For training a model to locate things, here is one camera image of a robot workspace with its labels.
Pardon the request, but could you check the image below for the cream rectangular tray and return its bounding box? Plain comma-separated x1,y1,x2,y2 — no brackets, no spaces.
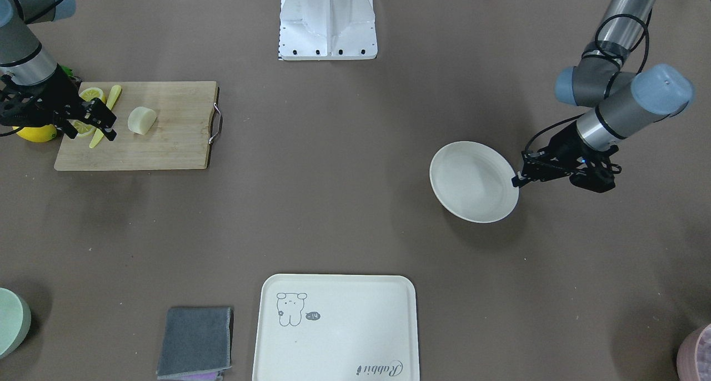
252,274,420,380

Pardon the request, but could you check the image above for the mint green bowl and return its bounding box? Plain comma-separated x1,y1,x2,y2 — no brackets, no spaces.
1,288,31,359

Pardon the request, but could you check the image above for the yellow plastic knife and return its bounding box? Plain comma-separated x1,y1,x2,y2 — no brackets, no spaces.
89,85,122,149

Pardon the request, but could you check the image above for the lemon half upper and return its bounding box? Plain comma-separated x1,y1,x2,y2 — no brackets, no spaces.
79,87,107,103

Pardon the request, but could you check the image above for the pink bowl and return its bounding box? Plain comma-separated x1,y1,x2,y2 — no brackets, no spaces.
676,324,710,380

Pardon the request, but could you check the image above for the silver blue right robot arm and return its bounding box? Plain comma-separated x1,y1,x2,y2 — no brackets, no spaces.
1,0,117,141

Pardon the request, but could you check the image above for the wooden cutting board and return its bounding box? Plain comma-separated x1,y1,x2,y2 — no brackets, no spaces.
54,81,219,172

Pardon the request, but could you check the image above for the grey folded cloth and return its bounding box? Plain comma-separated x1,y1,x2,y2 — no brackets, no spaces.
157,306,233,380

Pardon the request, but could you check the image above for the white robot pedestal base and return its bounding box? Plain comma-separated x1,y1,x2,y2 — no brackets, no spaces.
278,0,378,61

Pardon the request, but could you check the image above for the yellow lemon outer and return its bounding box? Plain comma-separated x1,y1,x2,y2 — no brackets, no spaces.
13,124,58,143

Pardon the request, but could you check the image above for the green lime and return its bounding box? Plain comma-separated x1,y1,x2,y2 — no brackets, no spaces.
60,64,74,78

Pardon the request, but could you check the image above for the lemon half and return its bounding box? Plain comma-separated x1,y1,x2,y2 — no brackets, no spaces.
79,87,107,103
71,119,96,138

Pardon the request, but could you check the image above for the lemon half lower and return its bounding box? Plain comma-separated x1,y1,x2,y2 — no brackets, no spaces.
71,119,96,138

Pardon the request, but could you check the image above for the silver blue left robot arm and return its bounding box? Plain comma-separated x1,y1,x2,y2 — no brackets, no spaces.
512,0,695,193

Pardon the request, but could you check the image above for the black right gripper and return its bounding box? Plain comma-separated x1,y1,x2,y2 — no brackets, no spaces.
1,73,117,141

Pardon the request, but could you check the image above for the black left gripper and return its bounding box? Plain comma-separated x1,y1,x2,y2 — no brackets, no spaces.
511,124,620,193

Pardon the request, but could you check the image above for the cream round plate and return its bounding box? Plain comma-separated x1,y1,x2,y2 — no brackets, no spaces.
429,141,519,223

